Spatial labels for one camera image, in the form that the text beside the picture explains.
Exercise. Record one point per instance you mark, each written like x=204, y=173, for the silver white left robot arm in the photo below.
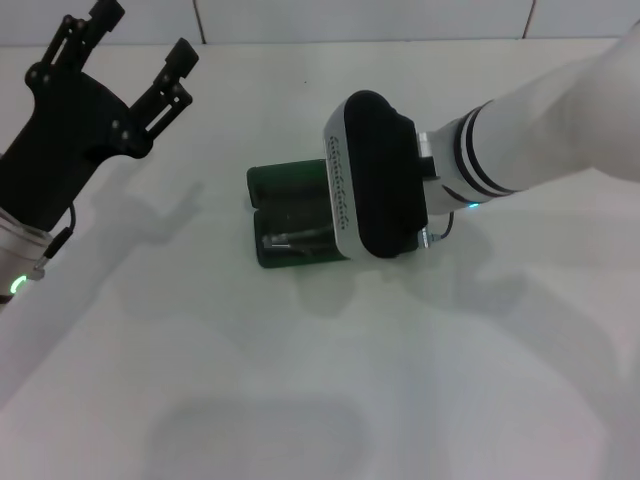
x=20, y=240

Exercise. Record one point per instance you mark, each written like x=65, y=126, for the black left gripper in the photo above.
x=55, y=150

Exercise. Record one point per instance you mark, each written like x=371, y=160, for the clear transparent glasses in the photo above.
x=280, y=240

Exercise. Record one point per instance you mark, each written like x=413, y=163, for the green glasses case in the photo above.
x=290, y=192

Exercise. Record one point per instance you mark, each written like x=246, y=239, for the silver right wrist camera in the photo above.
x=380, y=175

